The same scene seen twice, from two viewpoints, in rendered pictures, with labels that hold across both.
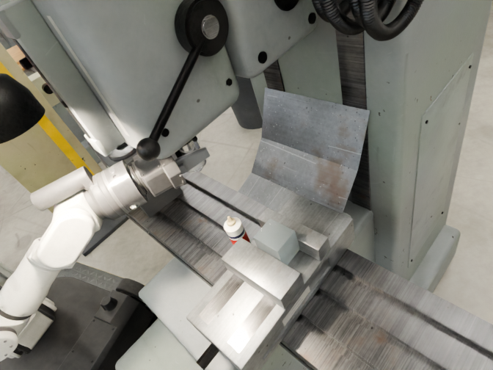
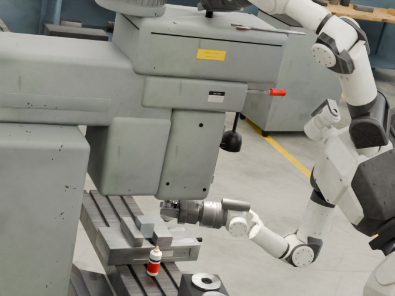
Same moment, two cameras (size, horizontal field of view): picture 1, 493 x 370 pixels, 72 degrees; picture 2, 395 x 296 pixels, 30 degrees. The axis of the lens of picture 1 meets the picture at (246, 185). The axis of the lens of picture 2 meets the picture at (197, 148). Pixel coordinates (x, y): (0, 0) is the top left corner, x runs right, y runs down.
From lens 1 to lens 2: 283 cm
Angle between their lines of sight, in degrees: 116
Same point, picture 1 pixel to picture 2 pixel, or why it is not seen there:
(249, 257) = (160, 229)
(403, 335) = (116, 220)
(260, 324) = (170, 227)
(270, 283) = (158, 220)
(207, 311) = (189, 240)
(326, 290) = not seen: hidden behind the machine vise
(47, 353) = not seen: outside the picture
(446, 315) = (95, 215)
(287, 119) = not seen: hidden behind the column
